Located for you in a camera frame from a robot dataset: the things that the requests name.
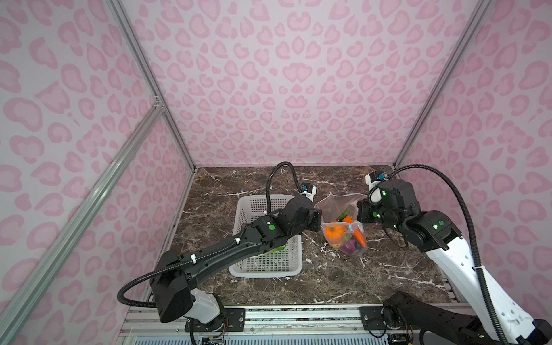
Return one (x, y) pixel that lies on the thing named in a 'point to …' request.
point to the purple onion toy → (348, 246)
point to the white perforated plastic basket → (287, 262)
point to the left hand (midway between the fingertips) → (323, 208)
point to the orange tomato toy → (334, 231)
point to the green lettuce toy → (280, 248)
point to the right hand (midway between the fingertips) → (357, 202)
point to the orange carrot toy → (358, 233)
